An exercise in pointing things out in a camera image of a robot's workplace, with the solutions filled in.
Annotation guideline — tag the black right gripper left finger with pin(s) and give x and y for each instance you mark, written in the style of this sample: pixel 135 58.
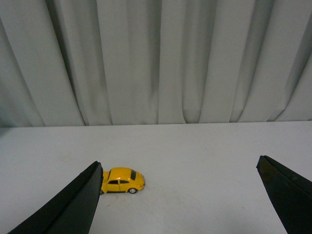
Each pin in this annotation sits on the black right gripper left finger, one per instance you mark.
pixel 72 210

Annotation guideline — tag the yellow beetle toy car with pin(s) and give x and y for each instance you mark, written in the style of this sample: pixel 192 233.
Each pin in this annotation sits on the yellow beetle toy car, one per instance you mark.
pixel 122 180

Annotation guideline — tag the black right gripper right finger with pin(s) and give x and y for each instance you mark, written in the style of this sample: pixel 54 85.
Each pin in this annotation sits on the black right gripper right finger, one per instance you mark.
pixel 289 193

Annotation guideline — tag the grey pleated curtain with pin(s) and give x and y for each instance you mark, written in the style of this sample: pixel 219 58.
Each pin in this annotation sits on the grey pleated curtain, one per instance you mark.
pixel 124 62

